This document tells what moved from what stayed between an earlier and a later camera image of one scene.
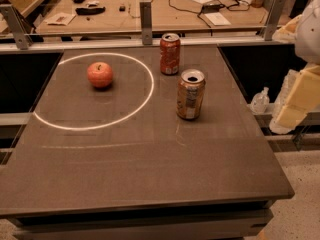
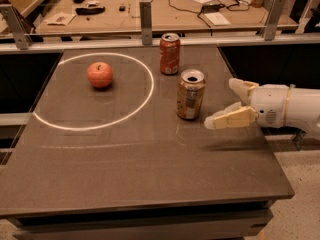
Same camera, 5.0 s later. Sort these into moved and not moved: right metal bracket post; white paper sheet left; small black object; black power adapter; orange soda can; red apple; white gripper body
Moved: white gripper body
Not moved: black power adapter; right metal bracket post; orange soda can; white paper sheet left; red apple; small black object
